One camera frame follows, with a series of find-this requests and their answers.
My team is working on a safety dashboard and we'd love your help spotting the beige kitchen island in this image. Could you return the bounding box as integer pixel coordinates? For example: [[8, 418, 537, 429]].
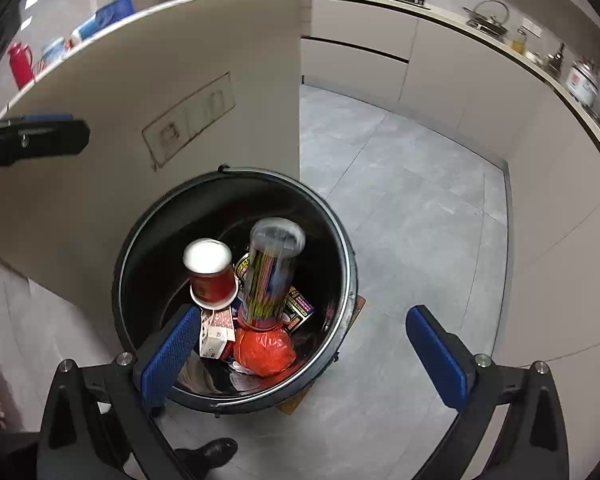
[[0, 0, 313, 311]]

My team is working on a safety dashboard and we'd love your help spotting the red paper cup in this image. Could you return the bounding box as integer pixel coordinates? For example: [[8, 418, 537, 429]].
[[182, 238, 238, 311]]

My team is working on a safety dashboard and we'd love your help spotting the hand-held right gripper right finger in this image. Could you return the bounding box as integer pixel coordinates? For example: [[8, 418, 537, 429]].
[[405, 304, 571, 480]]

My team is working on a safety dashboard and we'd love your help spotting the black round trash bin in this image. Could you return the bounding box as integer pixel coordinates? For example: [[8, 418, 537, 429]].
[[111, 165, 358, 417]]

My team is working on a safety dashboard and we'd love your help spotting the clear tube of striped straws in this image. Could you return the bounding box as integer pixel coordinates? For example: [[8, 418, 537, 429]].
[[237, 217, 307, 331]]

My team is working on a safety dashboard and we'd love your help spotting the blue packet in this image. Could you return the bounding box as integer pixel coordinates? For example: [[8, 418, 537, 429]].
[[72, 0, 133, 43]]

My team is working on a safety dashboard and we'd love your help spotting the red plastic bag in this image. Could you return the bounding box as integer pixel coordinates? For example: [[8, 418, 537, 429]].
[[232, 327, 297, 377]]

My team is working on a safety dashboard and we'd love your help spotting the white rice cooker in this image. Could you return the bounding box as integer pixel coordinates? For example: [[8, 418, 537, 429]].
[[565, 59, 600, 106]]

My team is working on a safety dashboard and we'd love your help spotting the person's black shoe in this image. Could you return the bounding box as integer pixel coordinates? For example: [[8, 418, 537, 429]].
[[175, 437, 238, 480]]

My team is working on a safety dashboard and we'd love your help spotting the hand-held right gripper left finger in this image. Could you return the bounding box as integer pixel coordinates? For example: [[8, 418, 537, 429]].
[[36, 304, 203, 480]]

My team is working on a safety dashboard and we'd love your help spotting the steel kettle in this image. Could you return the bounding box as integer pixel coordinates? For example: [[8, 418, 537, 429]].
[[462, 0, 510, 36]]

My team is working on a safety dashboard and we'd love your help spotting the white and blue tub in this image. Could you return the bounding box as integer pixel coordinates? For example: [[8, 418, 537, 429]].
[[41, 37, 66, 68]]

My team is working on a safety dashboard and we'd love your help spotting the red thermos jug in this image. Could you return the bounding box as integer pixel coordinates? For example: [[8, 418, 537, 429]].
[[7, 42, 33, 88]]

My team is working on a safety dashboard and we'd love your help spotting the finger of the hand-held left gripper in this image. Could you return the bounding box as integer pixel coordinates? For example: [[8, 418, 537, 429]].
[[0, 114, 91, 168]]

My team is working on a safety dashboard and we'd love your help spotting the wall socket panel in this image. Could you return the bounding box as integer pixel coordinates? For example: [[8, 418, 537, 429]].
[[141, 72, 237, 172]]

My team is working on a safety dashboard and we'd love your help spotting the red and white carton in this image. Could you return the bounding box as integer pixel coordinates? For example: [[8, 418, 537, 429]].
[[197, 307, 238, 361]]

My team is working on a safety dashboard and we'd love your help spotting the black spray can blue cap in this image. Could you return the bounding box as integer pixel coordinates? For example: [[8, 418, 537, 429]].
[[283, 285, 317, 336]]

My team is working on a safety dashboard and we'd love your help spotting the yellow and black box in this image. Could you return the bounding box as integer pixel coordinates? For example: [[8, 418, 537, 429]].
[[235, 253, 253, 287]]

